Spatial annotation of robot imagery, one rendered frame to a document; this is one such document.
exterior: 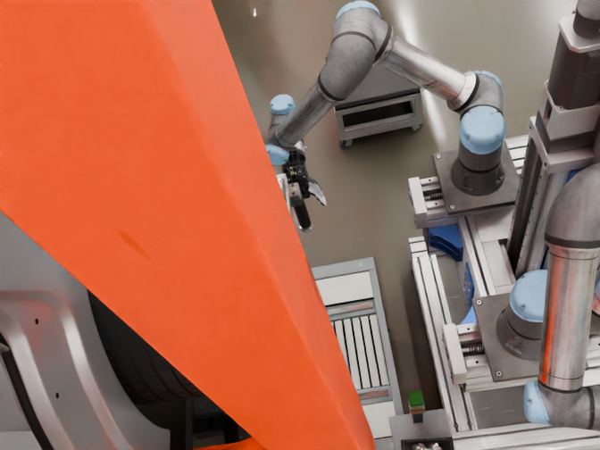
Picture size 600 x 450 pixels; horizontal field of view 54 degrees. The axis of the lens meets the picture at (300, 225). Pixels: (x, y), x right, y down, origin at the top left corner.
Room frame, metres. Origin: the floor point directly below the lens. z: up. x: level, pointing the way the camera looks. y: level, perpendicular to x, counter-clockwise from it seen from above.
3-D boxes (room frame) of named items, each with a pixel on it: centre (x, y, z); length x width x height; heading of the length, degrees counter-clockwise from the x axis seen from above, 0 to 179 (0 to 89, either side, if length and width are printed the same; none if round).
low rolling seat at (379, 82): (2.01, -0.55, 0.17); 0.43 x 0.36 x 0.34; 80
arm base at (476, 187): (0.94, -0.54, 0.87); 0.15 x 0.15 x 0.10
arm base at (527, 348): (0.46, -0.44, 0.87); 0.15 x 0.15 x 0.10
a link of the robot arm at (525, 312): (0.45, -0.45, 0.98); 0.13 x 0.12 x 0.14; 64
